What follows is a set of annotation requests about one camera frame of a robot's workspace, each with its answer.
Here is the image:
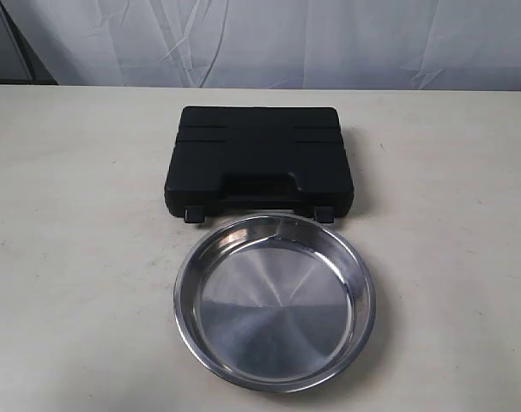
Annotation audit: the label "round stainless steel tray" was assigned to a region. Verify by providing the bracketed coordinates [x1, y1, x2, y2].
[173, 213, 377, 394]

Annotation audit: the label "black plastic tool case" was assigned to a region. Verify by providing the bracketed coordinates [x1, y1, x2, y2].
[164, 106, 354, 223]

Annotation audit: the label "dark cabinet at left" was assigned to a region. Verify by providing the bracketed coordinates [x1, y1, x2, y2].
[0, 1, 58, 85]

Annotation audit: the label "white backdrop curtain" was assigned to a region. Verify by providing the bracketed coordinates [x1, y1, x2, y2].
[4, 1, 521, 91]

